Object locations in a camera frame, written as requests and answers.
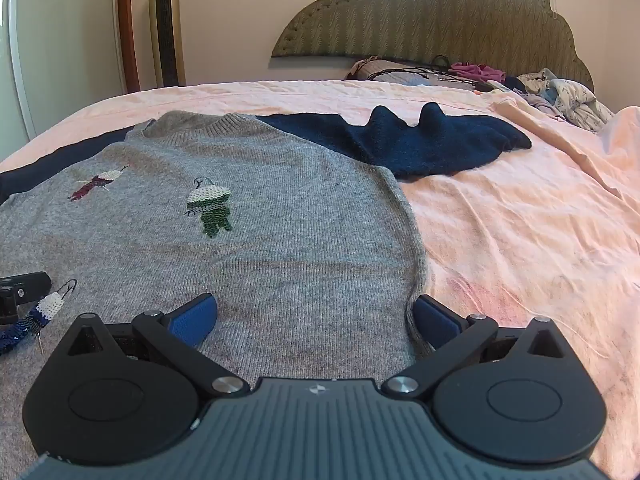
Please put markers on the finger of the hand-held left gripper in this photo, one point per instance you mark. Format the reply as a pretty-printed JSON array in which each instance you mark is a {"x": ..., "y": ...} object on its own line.
[{"x": 25, "y": 285}]

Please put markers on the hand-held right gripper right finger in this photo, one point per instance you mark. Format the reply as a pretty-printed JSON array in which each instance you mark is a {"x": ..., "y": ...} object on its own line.
[{"x": 434, "y": 321}]

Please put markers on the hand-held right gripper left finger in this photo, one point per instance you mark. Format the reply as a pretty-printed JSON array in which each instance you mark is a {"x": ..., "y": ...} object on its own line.
[{"x": 197, "y": 316}]

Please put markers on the grey knit sweater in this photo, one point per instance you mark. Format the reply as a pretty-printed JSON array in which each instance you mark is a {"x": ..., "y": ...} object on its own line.
[{"x": 275, "y": 260}]

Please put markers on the pink bed sheet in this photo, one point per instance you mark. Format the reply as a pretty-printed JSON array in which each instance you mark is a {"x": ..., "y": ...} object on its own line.
[{"x": 500, "y": 210}]

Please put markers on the dark blue garment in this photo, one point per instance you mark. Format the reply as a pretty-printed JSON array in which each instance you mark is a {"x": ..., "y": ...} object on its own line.
[{"x": 510, "y": 85}]

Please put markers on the glass wardrobe door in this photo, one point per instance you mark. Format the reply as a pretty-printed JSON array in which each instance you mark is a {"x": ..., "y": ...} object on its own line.
[{"x": 65, "y": 35}]

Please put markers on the magenta garment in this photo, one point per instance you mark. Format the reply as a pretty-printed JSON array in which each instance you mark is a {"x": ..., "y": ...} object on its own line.
[{"x": 475, "y": 70}]

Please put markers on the gold tower fan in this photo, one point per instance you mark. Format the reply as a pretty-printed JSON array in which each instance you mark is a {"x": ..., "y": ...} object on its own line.
[{"x": 167, "y": 25}]

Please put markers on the green padded headboard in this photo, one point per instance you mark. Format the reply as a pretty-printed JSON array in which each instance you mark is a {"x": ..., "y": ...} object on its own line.
[{"x": 425, "y": 10}]

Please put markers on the wooden door frame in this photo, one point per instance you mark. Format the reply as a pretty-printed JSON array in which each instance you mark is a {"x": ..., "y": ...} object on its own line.
[{"x": 127, "y": 25}]

